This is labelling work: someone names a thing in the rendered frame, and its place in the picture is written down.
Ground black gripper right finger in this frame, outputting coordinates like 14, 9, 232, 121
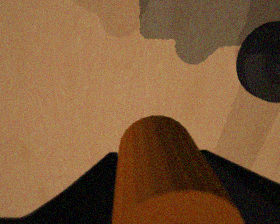
199, 150, 280, 224

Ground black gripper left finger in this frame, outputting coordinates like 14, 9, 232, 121
0, 152, 118, 224

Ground orange knob with d-shaped hole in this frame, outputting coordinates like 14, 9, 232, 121
112, 115, 244, 224

